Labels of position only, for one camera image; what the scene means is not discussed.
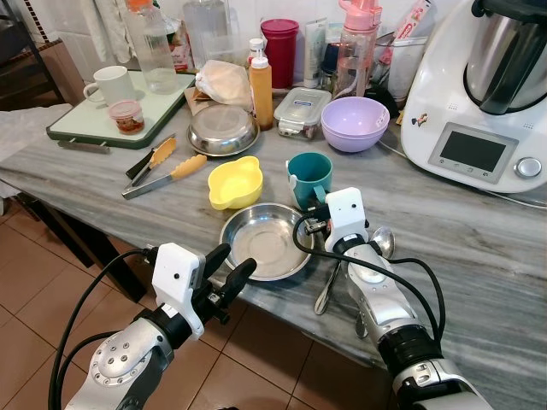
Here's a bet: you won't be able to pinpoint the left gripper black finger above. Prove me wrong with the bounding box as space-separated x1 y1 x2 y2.
218 259 257 300
201 243 232 284

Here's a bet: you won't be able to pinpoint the teal plastic mug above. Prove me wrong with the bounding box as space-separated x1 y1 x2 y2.
286 152 333 210

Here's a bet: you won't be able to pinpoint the open steel plate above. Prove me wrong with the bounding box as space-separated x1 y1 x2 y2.
220 202 315 282

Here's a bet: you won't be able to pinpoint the yellow plastic bowl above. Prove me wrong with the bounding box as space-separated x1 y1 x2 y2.
208 155 263 211

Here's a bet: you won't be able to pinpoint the purple plastic bowl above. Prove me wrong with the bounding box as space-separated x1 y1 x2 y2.
321 97 391 153

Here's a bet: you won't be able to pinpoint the clear lidded food container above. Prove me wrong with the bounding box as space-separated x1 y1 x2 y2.
274 87 332 139

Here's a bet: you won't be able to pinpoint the covered steel dish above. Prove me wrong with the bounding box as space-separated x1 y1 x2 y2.
186 104 260 157

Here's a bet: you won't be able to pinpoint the orange sauce bottle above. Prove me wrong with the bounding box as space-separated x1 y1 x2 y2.
247 38 274 132

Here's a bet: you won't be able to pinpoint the plastic bag of bread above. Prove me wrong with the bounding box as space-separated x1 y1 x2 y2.
194 60 255 110

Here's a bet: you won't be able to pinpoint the pale squeeze tube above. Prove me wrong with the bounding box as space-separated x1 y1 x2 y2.
303 19 328 89

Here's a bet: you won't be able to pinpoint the pink water bottle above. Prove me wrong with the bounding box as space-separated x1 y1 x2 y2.
336 0 381 99

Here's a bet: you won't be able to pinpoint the red plastic canister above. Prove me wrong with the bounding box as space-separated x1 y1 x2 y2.
261 18 300 90

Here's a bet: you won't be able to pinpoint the clear plastic jar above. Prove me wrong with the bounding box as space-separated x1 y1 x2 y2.
383 34 428 99

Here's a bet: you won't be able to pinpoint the small cup red food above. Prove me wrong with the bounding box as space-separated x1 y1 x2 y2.
108 99 145 135

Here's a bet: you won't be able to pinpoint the white food processor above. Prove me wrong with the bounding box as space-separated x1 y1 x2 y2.
400 0 547 196

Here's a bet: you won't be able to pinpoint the green cutting board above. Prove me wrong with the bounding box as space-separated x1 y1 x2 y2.
46 71 196 150

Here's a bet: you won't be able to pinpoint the white ceramic mug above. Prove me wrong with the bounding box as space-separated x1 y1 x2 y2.
83 66 138 106

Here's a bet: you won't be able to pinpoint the clear jug white cap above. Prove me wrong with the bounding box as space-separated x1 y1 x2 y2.
182 0 232 69

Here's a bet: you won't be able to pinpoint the colourful food package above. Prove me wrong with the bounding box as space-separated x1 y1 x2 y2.
167 21 196 73

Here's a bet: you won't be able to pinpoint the clear bottle orange cap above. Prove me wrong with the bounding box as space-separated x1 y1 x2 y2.
126 0 178 95

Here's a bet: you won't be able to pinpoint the red white packet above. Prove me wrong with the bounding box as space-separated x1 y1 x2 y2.
397 0 435 42

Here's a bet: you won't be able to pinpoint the white cloth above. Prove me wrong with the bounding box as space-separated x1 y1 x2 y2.
0 104 74 176

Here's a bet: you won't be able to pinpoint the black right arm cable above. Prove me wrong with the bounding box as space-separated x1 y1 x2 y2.
372 256 448 343
292 216 441 343

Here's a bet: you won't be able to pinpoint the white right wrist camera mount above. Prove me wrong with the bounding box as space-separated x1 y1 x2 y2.
326 188 370 253

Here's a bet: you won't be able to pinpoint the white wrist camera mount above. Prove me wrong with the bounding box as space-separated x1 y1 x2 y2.
326 188 370 253
152 243 206 338

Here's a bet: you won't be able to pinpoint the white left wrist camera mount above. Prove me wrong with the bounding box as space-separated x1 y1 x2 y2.
152 243 206 338

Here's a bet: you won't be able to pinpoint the steel handled orange tongs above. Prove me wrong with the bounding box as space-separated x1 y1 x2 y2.
121 154 208 201

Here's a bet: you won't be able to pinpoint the black handled orange tongs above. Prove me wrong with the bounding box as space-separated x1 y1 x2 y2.
126 137 178 182

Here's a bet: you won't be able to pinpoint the white food processor cable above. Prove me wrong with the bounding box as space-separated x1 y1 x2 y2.
376 137 547 211

